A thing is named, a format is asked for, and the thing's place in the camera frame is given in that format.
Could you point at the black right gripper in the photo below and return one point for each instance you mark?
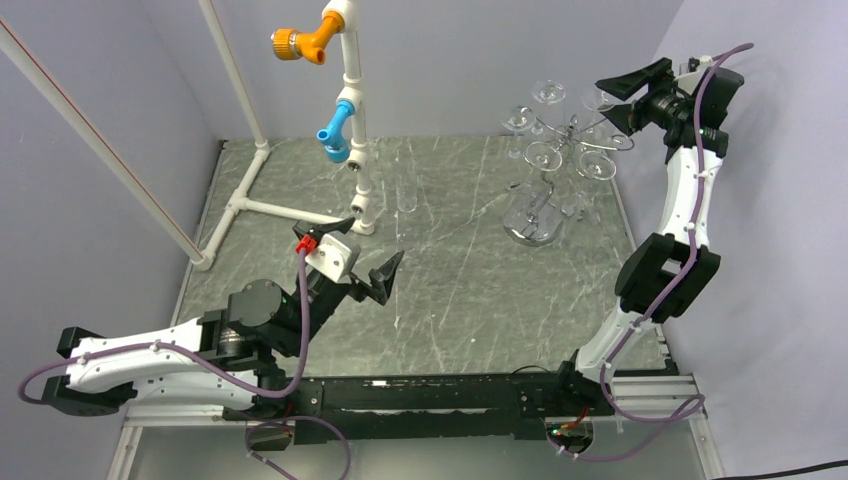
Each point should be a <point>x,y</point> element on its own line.
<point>631,118</point>

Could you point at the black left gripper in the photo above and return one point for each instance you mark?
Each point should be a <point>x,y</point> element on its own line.
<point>381,278</point>

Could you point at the clear wine glass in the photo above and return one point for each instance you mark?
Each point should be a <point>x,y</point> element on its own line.
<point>517,120</point>
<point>593,166</point>
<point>550,95</point>
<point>406,184</point>
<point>547,160</point>
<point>596,102</point>

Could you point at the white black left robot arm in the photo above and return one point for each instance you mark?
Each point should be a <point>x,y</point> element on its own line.
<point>248,356</point>

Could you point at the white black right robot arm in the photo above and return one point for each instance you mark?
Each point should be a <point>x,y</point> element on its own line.
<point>668,270</point>

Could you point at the clear wine glass back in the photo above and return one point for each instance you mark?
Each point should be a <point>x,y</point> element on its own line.
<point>406,184</point>

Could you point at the chrome wine glass rack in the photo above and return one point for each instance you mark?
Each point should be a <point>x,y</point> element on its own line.
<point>539,207</point>

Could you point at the blue pipe nozzle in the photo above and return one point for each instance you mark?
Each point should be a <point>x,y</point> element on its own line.
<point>331,136</point>

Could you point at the orange pipe nozzle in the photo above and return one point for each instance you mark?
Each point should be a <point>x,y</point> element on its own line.
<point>290,44</point>

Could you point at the white diagonal pole red stripe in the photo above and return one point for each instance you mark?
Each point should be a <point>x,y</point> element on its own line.
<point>35,72</point>

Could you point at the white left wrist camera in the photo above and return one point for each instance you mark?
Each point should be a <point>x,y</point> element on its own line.
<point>333,256</point>

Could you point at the white PVC pipe frame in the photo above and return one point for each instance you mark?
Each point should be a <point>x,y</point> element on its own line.
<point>354,132</point>

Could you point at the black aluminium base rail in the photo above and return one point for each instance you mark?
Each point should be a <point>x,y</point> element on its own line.
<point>430,406</point>

